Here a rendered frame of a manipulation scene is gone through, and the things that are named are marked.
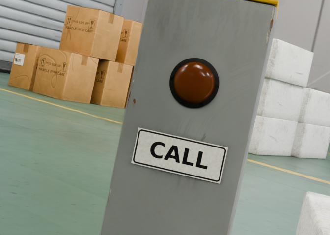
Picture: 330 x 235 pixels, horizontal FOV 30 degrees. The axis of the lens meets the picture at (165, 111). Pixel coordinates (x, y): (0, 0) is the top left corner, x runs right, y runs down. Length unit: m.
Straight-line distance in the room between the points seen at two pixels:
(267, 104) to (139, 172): 2.58
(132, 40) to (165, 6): 3.89
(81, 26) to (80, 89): 0.41
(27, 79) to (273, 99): 1.82
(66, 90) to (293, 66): 1.48
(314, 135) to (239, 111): 3.05
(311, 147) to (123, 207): 3.04
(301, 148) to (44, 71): 1.70
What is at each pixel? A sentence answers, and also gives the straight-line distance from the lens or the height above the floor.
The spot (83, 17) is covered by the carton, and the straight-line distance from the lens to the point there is 4.03.
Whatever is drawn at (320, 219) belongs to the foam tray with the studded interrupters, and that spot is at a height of 0.18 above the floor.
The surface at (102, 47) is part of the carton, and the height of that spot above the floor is 0.37.
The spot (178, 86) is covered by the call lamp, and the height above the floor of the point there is 0.26.
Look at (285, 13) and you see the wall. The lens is 6.30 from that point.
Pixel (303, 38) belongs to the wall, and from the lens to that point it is 6.16.
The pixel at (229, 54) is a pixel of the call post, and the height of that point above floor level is 0.28.
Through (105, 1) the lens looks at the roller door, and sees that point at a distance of 6.76.
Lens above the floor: 0.26
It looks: 3 degrees down
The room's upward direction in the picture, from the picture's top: 12 degrees clockwise
